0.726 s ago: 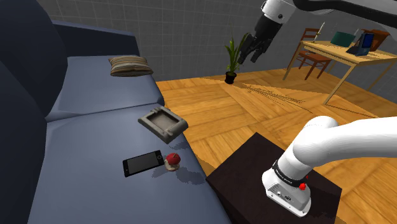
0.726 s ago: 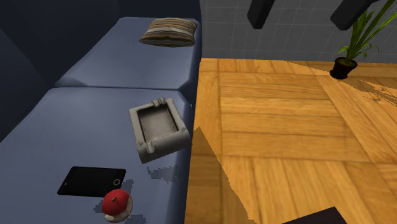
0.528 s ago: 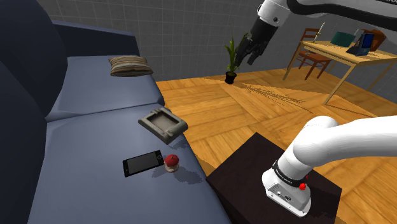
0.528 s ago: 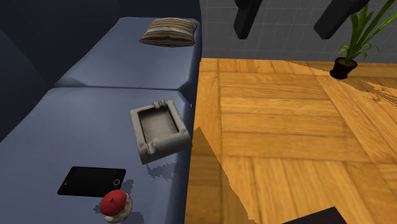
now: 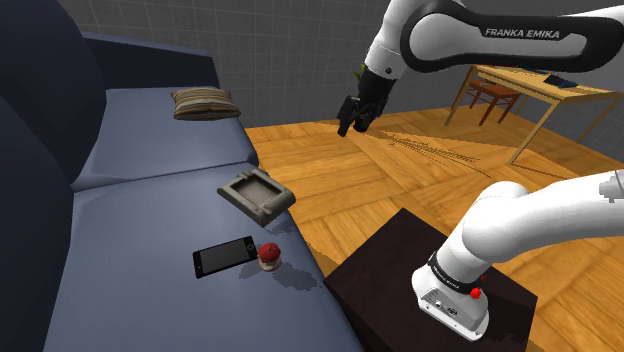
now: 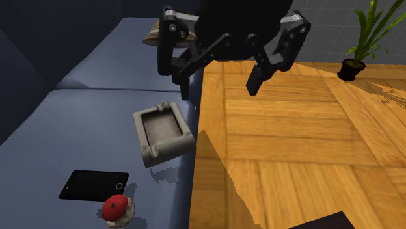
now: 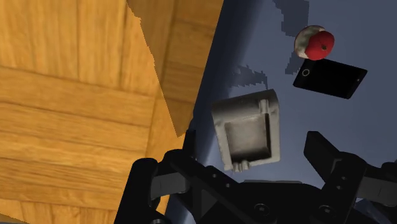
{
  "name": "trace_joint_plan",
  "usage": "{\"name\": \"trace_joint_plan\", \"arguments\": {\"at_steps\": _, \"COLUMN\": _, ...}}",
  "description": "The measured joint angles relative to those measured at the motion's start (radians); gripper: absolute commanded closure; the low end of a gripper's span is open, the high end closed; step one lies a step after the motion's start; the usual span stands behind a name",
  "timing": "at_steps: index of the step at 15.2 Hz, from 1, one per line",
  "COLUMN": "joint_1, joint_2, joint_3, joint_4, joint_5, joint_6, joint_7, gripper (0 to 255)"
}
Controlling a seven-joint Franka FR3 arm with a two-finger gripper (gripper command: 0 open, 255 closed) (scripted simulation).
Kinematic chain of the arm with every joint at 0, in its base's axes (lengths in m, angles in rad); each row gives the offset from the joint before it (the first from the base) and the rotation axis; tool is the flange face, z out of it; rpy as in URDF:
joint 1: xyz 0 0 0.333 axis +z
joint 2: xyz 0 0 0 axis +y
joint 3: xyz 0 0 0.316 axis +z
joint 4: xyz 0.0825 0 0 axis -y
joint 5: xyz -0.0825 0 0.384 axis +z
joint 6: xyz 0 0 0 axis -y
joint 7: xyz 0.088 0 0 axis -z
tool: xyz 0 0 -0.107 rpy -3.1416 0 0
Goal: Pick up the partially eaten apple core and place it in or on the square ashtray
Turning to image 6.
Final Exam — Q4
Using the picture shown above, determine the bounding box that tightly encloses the bitten red apple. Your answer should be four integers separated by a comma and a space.
101, 193, 136, 229

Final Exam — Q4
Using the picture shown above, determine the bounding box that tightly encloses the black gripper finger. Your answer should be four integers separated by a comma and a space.
245, 10, 312, 97
157, 5, 233, 101

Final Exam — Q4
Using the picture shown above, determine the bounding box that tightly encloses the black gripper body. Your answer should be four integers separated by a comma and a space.
194, 0, 295, 62

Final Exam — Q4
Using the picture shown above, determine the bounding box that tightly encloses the dark robot stand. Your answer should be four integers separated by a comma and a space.
286, 210, 358, 229

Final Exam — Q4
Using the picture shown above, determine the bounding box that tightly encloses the striped brown cushion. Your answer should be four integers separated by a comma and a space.
142, 20, 199, 49

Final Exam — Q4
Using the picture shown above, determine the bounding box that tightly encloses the blue-grey sofa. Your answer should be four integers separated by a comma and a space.
0, 0, 204, 229

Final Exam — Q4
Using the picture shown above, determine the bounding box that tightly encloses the black smartphone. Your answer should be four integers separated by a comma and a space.
58, 169, 130, 203

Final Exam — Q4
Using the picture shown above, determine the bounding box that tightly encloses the green plant in black pot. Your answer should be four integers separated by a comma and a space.
336, 0, 406, 82

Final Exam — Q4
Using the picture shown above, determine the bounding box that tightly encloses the grey rectangular ashtray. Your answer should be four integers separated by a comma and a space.
132, 101, 197, 169

